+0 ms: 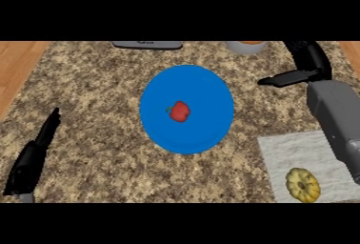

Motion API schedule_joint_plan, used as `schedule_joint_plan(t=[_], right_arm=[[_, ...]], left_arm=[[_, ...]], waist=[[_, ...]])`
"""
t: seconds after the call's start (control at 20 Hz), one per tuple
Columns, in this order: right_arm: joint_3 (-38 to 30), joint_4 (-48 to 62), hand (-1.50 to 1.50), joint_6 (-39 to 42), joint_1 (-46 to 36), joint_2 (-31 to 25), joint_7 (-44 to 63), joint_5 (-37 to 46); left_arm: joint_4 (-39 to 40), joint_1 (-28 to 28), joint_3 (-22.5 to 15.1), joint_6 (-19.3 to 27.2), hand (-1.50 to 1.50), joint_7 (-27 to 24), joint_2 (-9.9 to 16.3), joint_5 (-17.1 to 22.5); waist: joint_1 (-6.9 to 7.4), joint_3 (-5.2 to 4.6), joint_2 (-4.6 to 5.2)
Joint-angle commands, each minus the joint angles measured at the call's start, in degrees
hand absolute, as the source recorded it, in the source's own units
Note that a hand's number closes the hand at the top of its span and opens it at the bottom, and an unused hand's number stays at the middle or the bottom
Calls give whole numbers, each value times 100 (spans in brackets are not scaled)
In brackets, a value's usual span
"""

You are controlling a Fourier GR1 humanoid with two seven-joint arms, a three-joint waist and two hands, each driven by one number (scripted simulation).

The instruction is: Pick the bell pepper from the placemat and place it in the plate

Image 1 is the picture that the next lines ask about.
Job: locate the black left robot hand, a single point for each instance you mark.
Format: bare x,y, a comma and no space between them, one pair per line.
28,161

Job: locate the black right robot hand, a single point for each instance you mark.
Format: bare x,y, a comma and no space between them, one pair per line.
313,60

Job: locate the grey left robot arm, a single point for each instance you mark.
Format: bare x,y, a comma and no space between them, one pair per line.
26,198

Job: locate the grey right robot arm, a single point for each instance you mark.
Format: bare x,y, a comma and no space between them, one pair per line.
338,120

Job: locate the blue plate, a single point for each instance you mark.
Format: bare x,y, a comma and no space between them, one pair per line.
186,109

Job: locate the red bell pepper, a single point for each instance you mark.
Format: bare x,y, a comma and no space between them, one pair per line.
180,111

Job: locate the white placemat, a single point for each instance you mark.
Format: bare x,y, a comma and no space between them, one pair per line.
313,166

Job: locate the yellow bell pepper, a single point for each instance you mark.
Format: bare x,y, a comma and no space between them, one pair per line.
302,185

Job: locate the pale grey cup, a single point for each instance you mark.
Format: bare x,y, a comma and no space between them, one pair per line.
246,47

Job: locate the grey flat appliance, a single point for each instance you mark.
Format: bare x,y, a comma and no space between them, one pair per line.
147,44

